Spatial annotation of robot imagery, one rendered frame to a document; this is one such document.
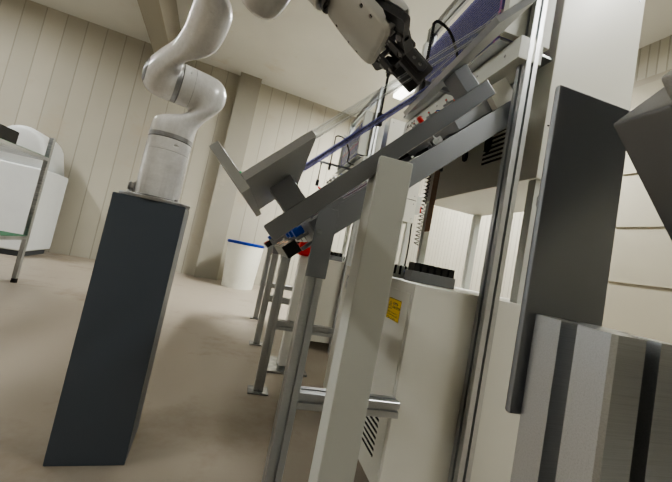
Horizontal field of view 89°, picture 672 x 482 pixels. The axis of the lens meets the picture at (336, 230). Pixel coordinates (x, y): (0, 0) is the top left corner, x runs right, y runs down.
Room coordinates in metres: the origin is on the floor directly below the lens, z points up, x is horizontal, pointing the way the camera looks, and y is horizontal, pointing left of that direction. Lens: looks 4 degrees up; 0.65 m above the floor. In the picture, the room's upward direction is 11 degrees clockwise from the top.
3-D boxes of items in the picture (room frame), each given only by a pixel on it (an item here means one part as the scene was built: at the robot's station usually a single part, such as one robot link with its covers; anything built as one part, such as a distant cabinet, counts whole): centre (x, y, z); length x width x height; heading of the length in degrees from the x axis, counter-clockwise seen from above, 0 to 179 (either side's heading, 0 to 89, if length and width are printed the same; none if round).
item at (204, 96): (1.03, 0.51, 1.00); 0.19 x 0.12 x 0.24; 125
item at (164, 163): (1.01, 0.54, 0.79); 0.19 x 0.19 x 0.18
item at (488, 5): (1.26, -0.37, 1.52); 0.51 x 0.13 x 0.27; 13
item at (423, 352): (1.35, -0.47, 0.31); 0.70 x 0.65 x 0.62; 13
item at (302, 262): (1.94, 0.14, 0.39); 0.24 x 0.24 x 0.78; 13
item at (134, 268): (1.01, 0.54, 0.35); 0.18 x 0.18 x 0.70; 20
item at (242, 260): (4.60, 1.14, 0.30); 0.51 x 0.49 x 0.60; 19
